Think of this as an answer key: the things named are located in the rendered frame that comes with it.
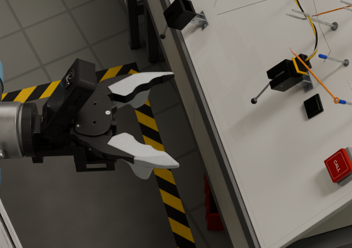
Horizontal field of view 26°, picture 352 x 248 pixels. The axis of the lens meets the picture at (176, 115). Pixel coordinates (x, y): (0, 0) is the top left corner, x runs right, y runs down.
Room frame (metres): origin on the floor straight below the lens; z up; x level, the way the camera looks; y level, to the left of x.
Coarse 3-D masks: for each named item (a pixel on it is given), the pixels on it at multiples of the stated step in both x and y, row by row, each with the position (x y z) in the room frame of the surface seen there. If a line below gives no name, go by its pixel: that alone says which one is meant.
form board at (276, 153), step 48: (192, 0) 1.23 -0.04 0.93; (240, 0) 1.15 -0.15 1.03; (288, 0) 1.07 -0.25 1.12; (336, 0) 1.01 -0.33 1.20; (192, 48) 1.11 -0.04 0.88; (240, 48) 1.04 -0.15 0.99; (288, 48) 0.97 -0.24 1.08; (336, 48) 0.91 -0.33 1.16; (240, 96) 0.93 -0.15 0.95; (288, 96) 0.87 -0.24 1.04; (336, 96) 0.82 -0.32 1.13; (240, 144) 0.83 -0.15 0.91; (288, 144) 0.78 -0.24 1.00; (336, 144) 0.73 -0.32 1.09; (240, 192) 0.73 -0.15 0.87; (288, 192) 0.68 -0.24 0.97; (336, 192) 0.64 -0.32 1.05; (288, 240) 0.59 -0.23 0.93
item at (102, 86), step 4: (120, 76) 0.57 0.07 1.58; (124, 76) 0.57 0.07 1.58; (128, 76) 0.57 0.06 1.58; (104, 80) 0.56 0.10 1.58; (108, 80) 0.56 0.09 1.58; (112, 80) 0.56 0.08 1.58; (116, 80) 0.56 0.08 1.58; (120, 80) 0.56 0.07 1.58; (100, 84) 0.55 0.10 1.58; (104, 84) 0.55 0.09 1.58; (108, 84) 0.55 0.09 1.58; (112, 84) 0.55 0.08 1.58; (96, 88) 0.55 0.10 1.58; (100, 88) 0.55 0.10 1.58; (104, 88) 0.55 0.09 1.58; (104, 92) 0.54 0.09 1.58; (108, 92) 0.54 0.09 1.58; (112, 96) 0.54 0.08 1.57; (112, 100) 0.54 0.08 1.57
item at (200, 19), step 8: (176, 0) 1.16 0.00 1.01; (184, 0) 1.17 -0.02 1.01; (168, 8) 1.16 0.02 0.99; (176, 8) 1.14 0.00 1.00; (184, 8) 1.14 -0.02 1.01; (192, 8) 1.15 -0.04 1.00; (168, 16) 1.14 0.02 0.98; (176, 16) 1.12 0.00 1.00; (184, 16) 1.12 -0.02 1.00; (192, 16) 1.13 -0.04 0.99; (200, 16) 1.17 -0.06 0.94; (168, 24) 1.12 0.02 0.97; (176, 24) 1.12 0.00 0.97; (184, 24) 1.12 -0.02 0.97; (200, 24) 1.15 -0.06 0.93; (208, 24) 1.14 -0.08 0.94
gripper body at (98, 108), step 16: (96, 96) 0.53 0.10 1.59; (32, 112) 0.51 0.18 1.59; (80, 112) 0.50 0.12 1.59; (96, 112) 0.50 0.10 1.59; (112, 112) 0.51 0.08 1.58; (32, 128) 0.49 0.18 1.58; (80, 128) 0.48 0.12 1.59; (96, 128) 0.48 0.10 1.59; (112, 128) 0.48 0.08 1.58; (32, 144) 0.47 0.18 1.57; (48, 144) 0.48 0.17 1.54; (64, 144) 0.48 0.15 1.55; (80, 144) 0.47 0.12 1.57; (32, 160) 0.47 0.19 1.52; (80, 160) 0.46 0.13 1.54; (96, 160) 0.46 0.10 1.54; (112, 160) 0.46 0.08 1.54
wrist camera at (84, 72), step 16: (80, 64) 0.52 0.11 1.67; (64, 80) 0.51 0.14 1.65; (80, 80) 0.50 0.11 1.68; (96, 80) 0.51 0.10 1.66; (64, 96) 0.49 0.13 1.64; (80, 96) 0.49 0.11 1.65; (48, 112) 0.50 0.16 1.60; (64, 112) 0.48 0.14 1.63; (48, 128) 0.48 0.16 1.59; (64, 128) 0.48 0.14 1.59
